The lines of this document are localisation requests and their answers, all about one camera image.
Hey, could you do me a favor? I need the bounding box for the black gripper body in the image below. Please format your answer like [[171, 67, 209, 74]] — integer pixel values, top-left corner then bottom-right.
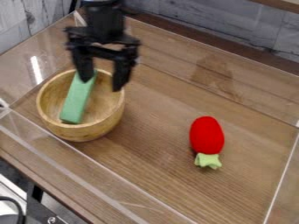
[[64, 19, 140, 60]]

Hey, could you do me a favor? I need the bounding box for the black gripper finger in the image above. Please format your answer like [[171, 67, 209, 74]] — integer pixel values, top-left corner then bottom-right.
[[72, 47, 95, 82], [112, 54, 137, 92]]

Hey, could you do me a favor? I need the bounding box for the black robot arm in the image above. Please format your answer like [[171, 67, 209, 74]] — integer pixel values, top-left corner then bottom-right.
[[64, 0, 141, 92]]

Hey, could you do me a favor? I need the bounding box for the brown wooden bowl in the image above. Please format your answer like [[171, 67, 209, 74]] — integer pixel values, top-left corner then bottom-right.
[[36, 69, 125, 142]]

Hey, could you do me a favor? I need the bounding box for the green foam block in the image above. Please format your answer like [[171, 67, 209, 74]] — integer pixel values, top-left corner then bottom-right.
[[60, 73, 97, 124]]

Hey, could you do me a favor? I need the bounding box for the red plush strawberry toy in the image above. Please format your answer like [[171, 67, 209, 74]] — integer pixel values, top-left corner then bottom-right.
[[189, 116, 224, 170]]

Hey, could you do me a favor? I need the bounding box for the clear acrylic corner bracket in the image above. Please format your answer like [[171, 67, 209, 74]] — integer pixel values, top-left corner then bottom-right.
[[73, 10, 87, 27]]

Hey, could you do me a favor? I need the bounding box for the clear acrylic enclosure wall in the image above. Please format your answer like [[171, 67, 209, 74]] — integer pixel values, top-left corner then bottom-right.
[[0, 17, 299, 224]]

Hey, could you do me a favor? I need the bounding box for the black cable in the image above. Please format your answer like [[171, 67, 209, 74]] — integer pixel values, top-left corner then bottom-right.
[[0, 195, 27, 224]]

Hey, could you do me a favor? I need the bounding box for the black metal table frame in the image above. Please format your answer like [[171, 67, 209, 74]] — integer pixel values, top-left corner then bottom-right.
[[24, 183, 69, 224]]

